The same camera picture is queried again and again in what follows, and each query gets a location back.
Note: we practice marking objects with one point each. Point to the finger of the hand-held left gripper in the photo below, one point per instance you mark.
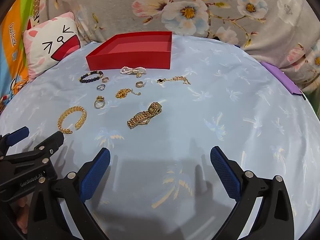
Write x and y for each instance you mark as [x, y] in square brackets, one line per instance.
[53, 140]
[17, 133]

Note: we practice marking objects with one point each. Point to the gold wristwatch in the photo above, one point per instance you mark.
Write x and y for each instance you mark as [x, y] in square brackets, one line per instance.
[141, 122]

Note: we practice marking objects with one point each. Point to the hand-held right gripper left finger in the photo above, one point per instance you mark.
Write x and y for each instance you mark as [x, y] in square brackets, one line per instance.
[96, 172]

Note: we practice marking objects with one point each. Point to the light blue palm-print sheet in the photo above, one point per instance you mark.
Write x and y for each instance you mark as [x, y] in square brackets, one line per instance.
[212, 110]

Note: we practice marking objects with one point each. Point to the gold hoop earring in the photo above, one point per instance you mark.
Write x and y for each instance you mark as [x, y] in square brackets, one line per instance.
[137, 84]
[104, 80]

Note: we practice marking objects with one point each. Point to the red shallow cardboard box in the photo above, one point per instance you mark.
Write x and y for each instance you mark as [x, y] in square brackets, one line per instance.
[130, 60]

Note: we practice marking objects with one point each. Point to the person's left hand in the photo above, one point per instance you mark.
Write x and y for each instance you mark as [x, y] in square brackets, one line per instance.
[22, 220]

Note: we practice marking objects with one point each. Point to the grey floral blanket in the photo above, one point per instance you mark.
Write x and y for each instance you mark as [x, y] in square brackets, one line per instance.
[125, 10]

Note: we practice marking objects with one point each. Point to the purple flat object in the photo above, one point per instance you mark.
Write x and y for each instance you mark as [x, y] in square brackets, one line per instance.
[282, 77]

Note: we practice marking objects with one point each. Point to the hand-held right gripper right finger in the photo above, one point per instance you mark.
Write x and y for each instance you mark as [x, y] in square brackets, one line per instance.
[225, 172]

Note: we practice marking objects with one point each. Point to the colourful cartoon blanket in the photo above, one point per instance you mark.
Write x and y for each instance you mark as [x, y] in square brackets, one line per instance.
[15, 55]

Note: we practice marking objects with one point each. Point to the pink cat face pillow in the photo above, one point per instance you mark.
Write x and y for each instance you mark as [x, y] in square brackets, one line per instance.
[50, 45]

